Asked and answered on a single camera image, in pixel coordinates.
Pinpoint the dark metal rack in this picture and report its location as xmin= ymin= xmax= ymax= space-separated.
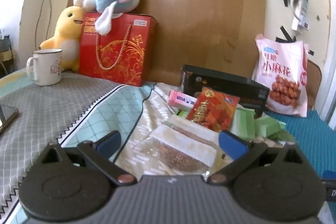
xmin=0 ymin=30 xmax=13 ymax=75

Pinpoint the pale green snack packet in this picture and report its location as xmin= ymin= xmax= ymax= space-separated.
xmin=254 ymin=116 xmax=287 ymax=138
xmin=231 ymin=107 xmax=256 ymax=141

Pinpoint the blue textured mat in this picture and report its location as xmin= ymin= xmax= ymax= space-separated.
xmin=265 ymin=109 xmax=336 ymax=178

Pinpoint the red snack packet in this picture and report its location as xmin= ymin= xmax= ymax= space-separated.
xmin=186 ymin=87 xmax=240 ymax=133

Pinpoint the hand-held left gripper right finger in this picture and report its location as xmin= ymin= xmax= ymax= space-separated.
xmin=207 ymin=130 xmax=311 ymax=186

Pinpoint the yellow plush duck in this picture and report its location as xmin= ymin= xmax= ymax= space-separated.
xmin=40 ymin=6 xmax=86 ymax=72

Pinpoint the black smartphone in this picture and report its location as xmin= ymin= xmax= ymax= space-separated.
xmin=0 ymin=105 xmax=19 ymax=136

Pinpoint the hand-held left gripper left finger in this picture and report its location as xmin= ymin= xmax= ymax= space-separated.
xmin=35 ymin=131 xmax=138 ymax=186

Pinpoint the red biscuit gift bag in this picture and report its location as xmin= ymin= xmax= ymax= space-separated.
xmin=79 ymin=12 xmax=158 ymax=87

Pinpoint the wooden headboard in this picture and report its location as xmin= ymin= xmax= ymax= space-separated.
xmin=67 ymin=0 xmax=323 ymax=110

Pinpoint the white enamel mug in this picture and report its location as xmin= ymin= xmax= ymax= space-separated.
xmin=26 ymin=49 xmax=63 ymax=86

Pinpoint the small pink snack packet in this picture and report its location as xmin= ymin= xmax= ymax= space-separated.
xmin=167 ymin=91 xmax=198 ymax=110

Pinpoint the large pink snack bag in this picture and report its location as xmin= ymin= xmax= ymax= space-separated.
xmin=251 ymin=34 xmax=310 ymax=118

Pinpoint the black cardboard box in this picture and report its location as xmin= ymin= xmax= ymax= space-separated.
xmin=181 ymin=64 xmax=270 ymax=119

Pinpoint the white socket adapter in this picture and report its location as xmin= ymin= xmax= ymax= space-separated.
xmin=291 ymin=0 xmax=311 ymax=31

